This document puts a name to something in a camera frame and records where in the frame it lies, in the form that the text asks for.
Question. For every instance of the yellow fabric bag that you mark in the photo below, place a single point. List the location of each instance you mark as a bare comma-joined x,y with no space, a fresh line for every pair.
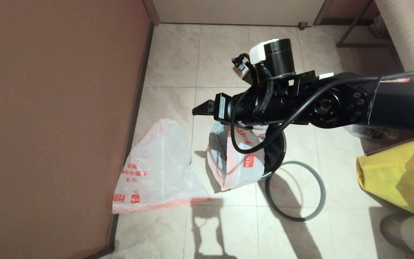
401,180

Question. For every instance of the clear plastic bag dark contents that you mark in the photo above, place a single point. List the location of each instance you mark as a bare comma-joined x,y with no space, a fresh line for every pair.
376,133

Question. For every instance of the small metal door stopper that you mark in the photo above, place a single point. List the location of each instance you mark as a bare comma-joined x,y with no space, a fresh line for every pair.
302,25

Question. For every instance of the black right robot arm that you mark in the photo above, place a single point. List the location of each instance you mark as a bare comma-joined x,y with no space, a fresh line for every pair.
401,104

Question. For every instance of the brown metal table frame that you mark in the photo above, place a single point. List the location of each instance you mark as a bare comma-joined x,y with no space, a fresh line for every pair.
363,45

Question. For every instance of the black round trash bin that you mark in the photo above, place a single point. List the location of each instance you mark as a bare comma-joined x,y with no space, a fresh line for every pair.
277,154

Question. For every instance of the brown cabinet side panel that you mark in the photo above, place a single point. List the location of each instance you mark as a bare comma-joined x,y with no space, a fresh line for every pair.
49,126

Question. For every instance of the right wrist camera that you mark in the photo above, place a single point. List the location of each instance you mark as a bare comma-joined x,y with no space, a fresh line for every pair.
241,68

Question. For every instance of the beige striped upholstered sofa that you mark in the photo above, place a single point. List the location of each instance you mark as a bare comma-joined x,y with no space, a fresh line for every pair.
408,32

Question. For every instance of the white crumpled fabric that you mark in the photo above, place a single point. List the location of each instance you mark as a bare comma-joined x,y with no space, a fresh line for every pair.
378,28

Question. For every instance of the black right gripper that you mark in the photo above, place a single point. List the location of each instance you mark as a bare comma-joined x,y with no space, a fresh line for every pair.
243,108

